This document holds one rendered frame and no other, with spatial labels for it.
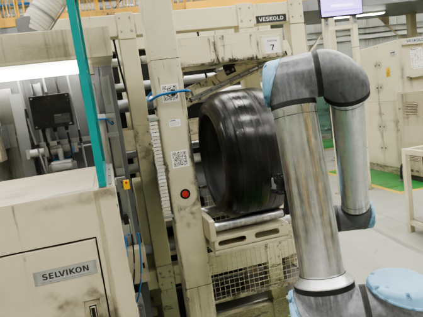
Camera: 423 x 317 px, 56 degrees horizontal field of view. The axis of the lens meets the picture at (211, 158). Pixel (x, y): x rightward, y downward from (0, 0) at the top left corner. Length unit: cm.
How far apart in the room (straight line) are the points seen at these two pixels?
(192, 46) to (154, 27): 34
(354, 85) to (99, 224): 72
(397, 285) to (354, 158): 36
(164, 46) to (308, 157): 98
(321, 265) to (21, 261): 72
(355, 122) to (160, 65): 94
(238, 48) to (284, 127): 118
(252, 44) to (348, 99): 118
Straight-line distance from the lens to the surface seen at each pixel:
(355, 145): 117
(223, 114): 170
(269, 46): 220
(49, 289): 111
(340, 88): 104
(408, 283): 108
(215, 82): 223
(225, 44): 213
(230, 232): 183
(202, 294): 196
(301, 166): 100
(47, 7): 210
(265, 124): 169
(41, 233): 107
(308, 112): 101
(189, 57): 207
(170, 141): 177
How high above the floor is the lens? 143
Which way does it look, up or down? 7 degrees down
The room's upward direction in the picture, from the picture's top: 8 degrees counter-clockwise
